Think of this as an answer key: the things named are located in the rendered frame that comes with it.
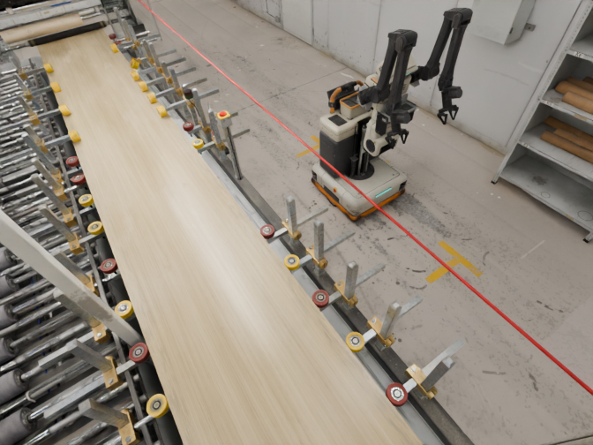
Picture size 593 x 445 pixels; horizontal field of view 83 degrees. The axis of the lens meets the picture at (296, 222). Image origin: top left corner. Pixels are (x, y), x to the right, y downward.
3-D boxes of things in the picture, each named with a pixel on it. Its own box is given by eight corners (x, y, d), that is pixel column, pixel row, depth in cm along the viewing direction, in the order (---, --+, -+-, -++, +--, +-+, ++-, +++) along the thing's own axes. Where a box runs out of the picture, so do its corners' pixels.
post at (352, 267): (347, 307, 181) (353, 259, 144) (351, 312, 179) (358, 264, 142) (341, 311, 180) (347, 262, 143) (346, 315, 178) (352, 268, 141)
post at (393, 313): (379, 343, 165) (396, 298, 128) (384, 349, 163) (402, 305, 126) (374, 347, 164) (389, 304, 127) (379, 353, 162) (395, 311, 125)
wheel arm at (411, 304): (416, 297, 165) (418, 293, 161) (421, 302, 163) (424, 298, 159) (347, 348, 151) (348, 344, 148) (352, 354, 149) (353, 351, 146)
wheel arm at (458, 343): (456, 340, 153) (459, 336, 149) (462, 346, 151) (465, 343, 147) (385, 400, 139) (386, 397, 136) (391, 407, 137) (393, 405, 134)
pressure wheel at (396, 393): (407, 402, 136) (412, 395, 128) (393, 415, 134) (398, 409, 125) (392, 385, 141) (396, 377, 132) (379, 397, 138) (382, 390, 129)
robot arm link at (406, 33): (401, 20, 173) (386, 26, 170) (420, 33, 167) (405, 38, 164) (380, 94, 211) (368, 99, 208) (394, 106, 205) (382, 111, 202)
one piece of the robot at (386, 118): (370, 129, 241) (373, 101, 224) (398, 116, 249) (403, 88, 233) (385, 139, 232) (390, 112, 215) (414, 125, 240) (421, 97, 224)
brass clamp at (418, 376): (413, 365, 147) (416, 362, 143) (437, 393, 139) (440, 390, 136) (402, 373, 145) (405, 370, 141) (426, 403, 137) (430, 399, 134)
